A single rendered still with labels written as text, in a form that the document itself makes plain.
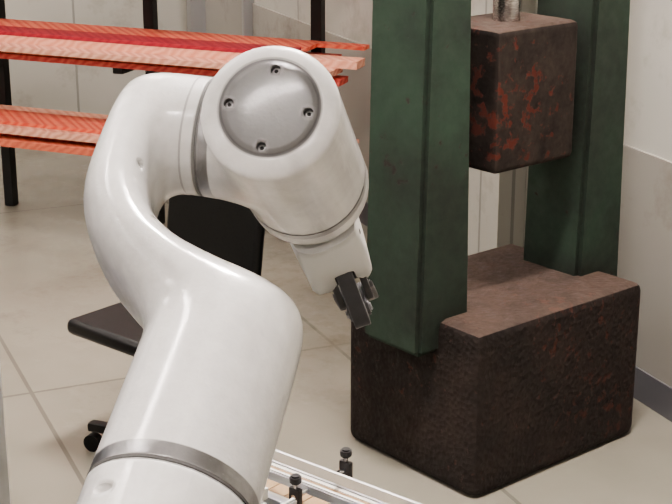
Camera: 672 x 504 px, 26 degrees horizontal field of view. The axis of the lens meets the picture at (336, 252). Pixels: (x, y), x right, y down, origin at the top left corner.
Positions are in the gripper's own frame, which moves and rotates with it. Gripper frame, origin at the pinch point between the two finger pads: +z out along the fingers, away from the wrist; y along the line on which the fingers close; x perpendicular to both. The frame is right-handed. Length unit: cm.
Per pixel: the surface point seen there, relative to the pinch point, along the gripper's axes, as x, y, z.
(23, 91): -187, -388, 739
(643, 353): 74, -44, 410
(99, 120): -110, -261, 541
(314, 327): -38, -108, 466
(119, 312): -85, -101, 328
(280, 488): -29, -4, 144
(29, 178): -176, -289, 643
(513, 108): 52, -113, 310
